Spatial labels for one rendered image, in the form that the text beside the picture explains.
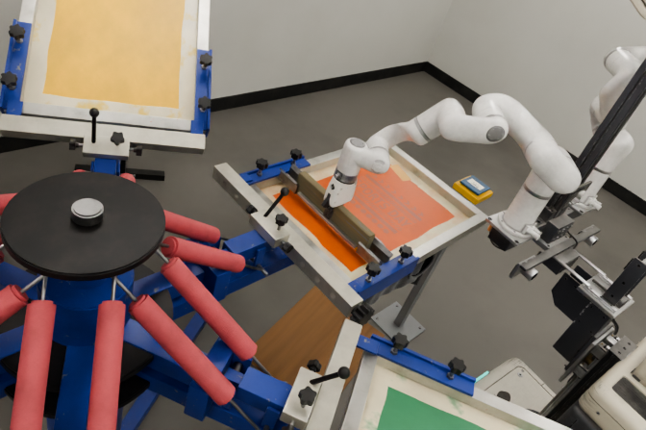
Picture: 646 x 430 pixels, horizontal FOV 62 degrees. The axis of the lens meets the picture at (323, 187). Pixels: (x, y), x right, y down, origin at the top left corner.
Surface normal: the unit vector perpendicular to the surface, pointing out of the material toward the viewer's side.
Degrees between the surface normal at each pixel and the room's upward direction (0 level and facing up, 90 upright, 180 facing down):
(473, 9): 90
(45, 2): 32
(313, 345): 0
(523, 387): 0
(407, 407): 0
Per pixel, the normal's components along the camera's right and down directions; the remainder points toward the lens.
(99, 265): 0.26, -0.77
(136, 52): 0.33, -0.31
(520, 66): -0.71, 0.26
